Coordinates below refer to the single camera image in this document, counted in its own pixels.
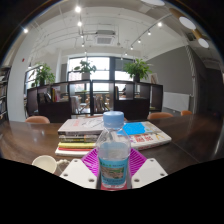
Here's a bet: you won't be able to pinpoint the ceiling air conditioner unit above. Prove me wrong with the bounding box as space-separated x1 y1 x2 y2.
94 30 117 46

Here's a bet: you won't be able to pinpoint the white-covered book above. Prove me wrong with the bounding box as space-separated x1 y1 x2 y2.
57 116 105 136

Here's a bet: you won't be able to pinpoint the clear blue-capped water bottle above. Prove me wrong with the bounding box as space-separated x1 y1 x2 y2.
95 110 132 191

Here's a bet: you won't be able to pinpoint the red-spined thin book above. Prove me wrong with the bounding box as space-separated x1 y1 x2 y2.
57 147 96 153

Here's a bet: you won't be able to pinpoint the large flat white book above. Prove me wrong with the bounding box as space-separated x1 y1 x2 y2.
54 147 98 158

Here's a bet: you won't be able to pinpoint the yellow-spined book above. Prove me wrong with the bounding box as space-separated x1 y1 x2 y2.
58 141 98 150

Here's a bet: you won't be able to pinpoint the cream ceramic mug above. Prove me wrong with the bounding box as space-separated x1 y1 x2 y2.
31 154 71 176

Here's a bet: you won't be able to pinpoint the white wall radiator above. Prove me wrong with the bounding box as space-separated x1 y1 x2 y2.
162 91 191 113

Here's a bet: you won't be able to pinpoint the potted green plant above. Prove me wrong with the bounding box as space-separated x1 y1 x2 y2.
31 63 57 87
73 59 98 81
123 58 154 83

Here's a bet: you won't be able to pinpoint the low dark shelf unit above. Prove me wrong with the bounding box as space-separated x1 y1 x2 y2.
25 79 164 124

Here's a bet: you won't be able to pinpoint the thick book with blue cover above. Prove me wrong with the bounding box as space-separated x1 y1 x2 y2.
116 120 173 152

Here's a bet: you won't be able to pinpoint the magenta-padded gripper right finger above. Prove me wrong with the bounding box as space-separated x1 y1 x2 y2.
126 147 169 190

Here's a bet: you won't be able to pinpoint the ceiling lights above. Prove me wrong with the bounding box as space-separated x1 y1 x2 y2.
21 0 211 51

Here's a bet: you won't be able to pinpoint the dark-spined book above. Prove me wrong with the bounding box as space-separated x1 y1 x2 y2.
58 133 101 144

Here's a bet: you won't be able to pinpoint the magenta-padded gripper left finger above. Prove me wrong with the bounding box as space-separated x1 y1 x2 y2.
59 147 101 190

